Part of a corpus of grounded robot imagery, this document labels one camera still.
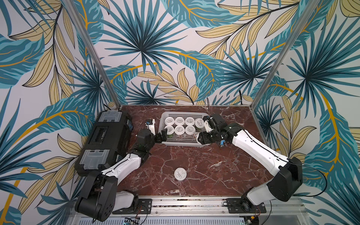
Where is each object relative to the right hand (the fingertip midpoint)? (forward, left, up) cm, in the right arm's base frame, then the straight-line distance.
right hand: (203, 137), depth 81 cm
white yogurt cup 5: (+12, +14, -9) cm, 20 cm away
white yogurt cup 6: (+12, +6, -9) cm, 16 cm away
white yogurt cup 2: (+20, +13, -9) cm, 25 cm away
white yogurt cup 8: (-16, +14, -12) cm, 24 cm away
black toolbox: (+1, +53, +1) cm, 53 cm away
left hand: (+7, +25, -2) cm, 26 cm away
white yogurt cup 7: (-1, +4, +2) cm, 4 cm away
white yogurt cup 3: (+20, +6, -9) cm, 22 cm away
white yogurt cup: (+19, +20, -8) cm, 29 cm away
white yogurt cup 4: (+12, +20, -9) cm, 25 cm away
